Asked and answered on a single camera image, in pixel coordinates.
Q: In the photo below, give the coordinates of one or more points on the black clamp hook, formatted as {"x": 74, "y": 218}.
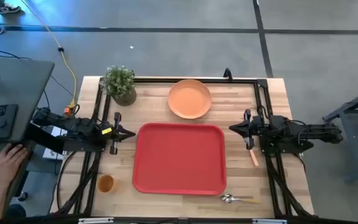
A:
{"x": 227, "y": 74}

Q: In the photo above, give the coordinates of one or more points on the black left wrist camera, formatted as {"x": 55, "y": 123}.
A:
{"x": 107, "y": 131}

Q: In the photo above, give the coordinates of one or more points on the orange plug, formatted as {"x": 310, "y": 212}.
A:
{"x": 68, "y": 109}

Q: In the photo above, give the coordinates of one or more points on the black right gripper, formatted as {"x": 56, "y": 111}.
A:
{"x": 250, "y": 143}

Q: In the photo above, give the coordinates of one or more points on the grey desk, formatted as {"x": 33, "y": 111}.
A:
{"x": 17, "y": 93}

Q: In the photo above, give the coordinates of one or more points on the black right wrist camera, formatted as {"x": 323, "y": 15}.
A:
{"x": 259, "y": 126}

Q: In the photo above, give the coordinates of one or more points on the potted plant striped pot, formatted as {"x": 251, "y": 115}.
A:
{"x": 120, "y": 84}

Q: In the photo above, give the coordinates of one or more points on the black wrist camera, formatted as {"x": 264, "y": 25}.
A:
{"x": 259, "y": 126}
{"x": 107, "y": 131}

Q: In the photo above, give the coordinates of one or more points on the orange cup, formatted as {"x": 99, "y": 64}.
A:
{"x": 106, "y": 184}

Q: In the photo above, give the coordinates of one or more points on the silver bracket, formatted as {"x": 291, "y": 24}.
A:
{"x": 269, "y": 221}
{"x": 95, "y": 221}

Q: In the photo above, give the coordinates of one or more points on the orange plate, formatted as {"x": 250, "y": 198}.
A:
{"x": 190, "y": 99}

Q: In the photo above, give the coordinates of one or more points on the red plastic tray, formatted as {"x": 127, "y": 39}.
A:
{"x": 179, "y": 158}

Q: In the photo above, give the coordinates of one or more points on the white cardboard box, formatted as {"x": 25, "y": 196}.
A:
{"x": 53, "y": 152}

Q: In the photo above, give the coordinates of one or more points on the black aluminium frame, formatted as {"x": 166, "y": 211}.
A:
{"x": 154, "y": 80}

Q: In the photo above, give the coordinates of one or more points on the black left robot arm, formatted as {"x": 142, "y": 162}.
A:
{"x": 73, "y": 124}

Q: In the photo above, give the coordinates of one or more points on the grey metal cart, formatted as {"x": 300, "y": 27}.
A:
{"x": 353, "y": 105}

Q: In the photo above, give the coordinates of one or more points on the person's hand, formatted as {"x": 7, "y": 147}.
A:
{"x": 8, "y": 163}

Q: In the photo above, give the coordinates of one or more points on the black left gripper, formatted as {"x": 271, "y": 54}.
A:
{"x": 117, "y": 119}

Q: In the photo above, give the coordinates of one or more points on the black phone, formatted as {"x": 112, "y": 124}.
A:
{"x": 3, "y": 121}

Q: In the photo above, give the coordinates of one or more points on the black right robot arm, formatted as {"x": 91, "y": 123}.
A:
{"x": 291, "y": 133}

